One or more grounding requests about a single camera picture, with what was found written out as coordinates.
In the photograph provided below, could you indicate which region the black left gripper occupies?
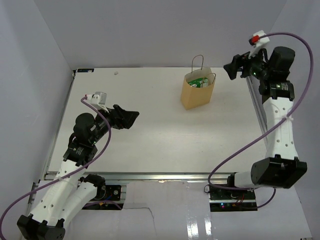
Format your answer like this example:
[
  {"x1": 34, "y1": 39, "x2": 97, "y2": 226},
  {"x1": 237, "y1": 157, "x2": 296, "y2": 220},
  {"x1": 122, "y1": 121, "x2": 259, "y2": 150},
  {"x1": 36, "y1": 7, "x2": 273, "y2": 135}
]
[{"x1": 89, "y1": 104, "x2": 139, "y2": 144}]

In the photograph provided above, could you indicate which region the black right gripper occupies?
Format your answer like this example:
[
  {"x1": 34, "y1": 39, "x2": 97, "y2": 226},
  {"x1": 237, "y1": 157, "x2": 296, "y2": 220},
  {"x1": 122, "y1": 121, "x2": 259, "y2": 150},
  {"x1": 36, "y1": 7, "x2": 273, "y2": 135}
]
[{"x1": 223, "y1": 45, "x2": 271, "y2": 82}]

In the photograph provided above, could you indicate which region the green snack packet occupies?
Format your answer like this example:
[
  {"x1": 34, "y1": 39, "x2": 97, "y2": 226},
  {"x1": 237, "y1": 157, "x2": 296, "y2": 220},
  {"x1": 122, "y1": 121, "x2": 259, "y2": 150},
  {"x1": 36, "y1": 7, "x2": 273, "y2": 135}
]
[{"x1": 188, "y1": 77, "x2": 209, "y2": 88}]

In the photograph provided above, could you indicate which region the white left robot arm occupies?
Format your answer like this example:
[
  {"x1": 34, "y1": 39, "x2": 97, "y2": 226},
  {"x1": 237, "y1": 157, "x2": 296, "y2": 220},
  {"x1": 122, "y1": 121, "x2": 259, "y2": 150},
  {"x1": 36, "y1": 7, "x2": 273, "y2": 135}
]
[{"x1": 17, "y1": 104, "x2": 139, "y2": 240}]

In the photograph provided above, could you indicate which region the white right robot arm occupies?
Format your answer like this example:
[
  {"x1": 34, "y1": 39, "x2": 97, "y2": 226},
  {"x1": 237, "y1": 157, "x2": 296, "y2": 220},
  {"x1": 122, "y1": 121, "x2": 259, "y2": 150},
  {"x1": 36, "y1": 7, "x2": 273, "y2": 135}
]
[{"x1": 223, "y1": 46, "x2": 308, "y2": 200}]

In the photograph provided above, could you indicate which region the brown paper bag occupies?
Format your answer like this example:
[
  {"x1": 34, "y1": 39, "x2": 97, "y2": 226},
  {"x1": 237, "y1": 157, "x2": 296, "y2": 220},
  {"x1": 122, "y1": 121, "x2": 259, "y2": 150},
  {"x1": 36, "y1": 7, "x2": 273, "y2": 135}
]
[{"x1": 180, "y1": 54, "x2": 217, "y2": 110}]

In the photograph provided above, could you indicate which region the blue label left corner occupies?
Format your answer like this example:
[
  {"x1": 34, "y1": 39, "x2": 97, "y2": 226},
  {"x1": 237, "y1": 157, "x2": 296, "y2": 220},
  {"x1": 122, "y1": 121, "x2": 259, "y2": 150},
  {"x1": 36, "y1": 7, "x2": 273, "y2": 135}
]
[{"x1": 76, "y1": 68, "x2": 95, "y2": 73}]

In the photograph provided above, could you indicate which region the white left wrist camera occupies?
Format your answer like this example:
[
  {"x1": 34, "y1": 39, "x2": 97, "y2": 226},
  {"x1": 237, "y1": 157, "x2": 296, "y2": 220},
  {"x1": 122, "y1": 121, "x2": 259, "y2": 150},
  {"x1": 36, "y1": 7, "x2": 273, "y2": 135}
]
[{"x1": 85, "y1": 91, "x2": 109, "y2": 113}]

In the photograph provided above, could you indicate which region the aluminium front rail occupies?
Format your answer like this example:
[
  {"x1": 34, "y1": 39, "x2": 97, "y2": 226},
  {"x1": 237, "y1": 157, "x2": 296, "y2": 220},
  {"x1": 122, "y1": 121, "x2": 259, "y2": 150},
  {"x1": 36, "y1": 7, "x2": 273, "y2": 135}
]
[{"x1": 44, "y1": 172, "x2": 284, "y2": 182}]

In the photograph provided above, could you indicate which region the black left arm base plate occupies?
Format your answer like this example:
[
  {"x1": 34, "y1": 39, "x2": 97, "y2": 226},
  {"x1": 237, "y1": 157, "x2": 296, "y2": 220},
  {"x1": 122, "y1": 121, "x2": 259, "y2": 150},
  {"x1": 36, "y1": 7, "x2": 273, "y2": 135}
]
[{"x1": 102, "y1": 185, "x2": 122, "y2": 201}]

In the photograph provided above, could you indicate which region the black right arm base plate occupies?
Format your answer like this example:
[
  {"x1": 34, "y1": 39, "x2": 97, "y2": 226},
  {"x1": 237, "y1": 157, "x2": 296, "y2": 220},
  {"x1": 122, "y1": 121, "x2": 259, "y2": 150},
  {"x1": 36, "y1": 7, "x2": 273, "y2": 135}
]
[{"x1": 203, "y1": 184, "x2": 256, "y2": 200}]

